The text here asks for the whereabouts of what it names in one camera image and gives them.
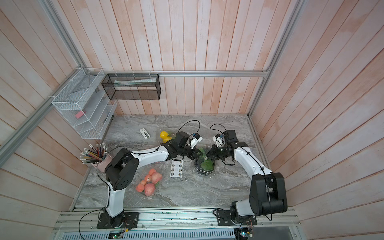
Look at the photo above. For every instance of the yellow lemon lower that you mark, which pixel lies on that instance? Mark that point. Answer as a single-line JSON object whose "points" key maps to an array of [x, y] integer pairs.
{"points": [[165, 140]]}

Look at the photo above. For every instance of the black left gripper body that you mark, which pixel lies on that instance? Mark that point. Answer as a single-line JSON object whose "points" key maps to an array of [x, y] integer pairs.
{"points": [[186, 151]]}

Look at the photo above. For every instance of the yellow lemon upper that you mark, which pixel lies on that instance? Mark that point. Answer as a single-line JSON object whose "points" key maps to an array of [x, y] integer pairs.
{"points": [[164, 134]]}

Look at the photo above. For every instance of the clear box of lemons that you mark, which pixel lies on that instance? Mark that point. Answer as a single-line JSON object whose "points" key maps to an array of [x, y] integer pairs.
{"points": [[172, 133]]}

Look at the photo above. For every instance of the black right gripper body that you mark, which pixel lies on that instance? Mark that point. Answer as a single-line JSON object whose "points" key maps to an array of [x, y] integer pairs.
{"points": [[220, 153]]}

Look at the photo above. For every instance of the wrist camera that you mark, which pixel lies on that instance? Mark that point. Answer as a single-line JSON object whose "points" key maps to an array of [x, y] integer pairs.
{"points": [[219, 140], [196, 138]]}

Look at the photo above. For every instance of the pink cup of pencils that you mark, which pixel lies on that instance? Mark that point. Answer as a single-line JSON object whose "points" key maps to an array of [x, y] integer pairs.
{"points": [[97, 156]]}

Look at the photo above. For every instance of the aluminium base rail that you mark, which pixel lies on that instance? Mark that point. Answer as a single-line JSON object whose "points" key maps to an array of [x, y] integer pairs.
{"points": [[176, 223]]}

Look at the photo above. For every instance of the white mesh wall shelf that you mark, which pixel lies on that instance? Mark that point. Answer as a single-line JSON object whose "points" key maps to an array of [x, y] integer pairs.
{"points": [[82, 92]]}

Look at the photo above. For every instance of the pink eraser on shelf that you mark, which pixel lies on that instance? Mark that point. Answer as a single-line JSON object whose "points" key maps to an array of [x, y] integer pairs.
{"points": [[79, 114]]}

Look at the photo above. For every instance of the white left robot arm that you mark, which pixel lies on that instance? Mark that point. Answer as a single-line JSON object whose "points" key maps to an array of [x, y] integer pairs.
{"points": [[122, 168]]}

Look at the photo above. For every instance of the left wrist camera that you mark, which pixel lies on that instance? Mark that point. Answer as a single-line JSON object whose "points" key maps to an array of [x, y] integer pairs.
{"points": [[196, 138]]}

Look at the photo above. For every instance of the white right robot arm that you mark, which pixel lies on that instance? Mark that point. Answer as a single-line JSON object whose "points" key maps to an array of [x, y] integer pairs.
{"points": [[267, 191]]}

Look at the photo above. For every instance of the clear box of apples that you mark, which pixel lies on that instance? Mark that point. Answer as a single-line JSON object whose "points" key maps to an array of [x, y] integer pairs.
{"points": [[149, 182]]}

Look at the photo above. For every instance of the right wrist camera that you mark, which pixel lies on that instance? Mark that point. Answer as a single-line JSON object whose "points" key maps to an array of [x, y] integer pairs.
{"points": [[219, 140]]}

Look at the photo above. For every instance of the black mesh wall basket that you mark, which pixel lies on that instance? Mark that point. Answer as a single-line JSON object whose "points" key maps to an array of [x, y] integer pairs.
{"points": [[125, 87]]}

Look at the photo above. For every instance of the yellow lemon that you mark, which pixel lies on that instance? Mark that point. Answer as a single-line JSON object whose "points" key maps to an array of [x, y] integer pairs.
{"points": [[165, 140], [164, 134]]}

